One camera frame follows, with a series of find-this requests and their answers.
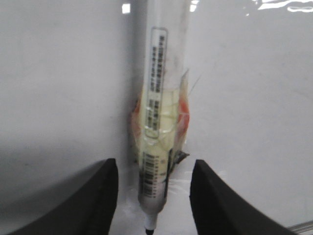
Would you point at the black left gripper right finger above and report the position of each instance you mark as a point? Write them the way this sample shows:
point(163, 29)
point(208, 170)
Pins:
point(218, 210)

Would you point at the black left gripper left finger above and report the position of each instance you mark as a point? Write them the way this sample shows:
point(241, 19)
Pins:
point(89, 211)

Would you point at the white black whiteboard marker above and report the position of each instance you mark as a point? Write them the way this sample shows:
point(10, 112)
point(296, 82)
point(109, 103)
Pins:
point(163, 110)

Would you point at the white whiteboard with grey frame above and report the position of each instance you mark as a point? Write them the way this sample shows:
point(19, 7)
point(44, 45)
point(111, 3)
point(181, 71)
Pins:
point(70, 74)

